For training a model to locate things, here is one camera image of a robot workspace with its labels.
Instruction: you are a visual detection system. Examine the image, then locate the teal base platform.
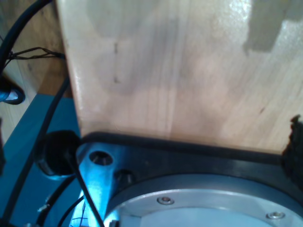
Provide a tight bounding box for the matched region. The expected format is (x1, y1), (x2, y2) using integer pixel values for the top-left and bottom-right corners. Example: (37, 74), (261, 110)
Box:
(0, 94), (82, 227)

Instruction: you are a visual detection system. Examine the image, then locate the dark rounded object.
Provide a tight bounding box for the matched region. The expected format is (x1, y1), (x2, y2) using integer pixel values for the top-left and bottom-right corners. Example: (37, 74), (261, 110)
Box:
(0, 79), (26, 105)

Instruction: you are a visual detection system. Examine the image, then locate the black mounting plate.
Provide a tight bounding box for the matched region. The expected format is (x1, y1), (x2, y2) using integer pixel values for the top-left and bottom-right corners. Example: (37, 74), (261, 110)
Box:
(75, 131), (303, 190)

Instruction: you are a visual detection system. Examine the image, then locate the black round cable gland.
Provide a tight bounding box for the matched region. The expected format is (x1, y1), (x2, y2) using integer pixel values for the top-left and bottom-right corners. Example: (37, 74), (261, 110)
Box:
(35, 131), (81, 182)

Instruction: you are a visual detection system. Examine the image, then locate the thin black cable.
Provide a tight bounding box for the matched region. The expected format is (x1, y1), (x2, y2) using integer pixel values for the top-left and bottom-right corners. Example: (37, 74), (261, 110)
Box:
(67, 151), (106, 227)
(6, 75), (71, 227)

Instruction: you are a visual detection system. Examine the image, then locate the silver mounting bracket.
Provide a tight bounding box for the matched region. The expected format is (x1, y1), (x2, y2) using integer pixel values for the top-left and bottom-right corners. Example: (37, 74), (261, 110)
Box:
(71, 143), (119, 227)

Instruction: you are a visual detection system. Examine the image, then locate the thin dark wire bundle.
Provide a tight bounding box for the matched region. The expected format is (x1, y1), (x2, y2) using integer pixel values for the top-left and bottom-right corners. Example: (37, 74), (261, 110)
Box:
(6, 46), (66, 62)

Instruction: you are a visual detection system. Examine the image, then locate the thick black cable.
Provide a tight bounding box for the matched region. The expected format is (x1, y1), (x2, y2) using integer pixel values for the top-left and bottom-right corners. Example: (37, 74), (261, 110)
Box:
(0, 0), (56, 76)

